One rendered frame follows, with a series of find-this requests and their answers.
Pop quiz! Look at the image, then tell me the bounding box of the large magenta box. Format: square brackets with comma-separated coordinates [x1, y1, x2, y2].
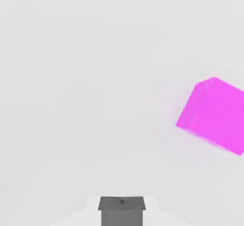
[175, 76, 244, 156]

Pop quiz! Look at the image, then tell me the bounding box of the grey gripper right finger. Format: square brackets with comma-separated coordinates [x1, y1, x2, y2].
[122, 196, 192, 226]

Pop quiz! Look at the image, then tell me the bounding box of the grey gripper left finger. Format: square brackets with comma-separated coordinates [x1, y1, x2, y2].
[49, 196, 122, 226]

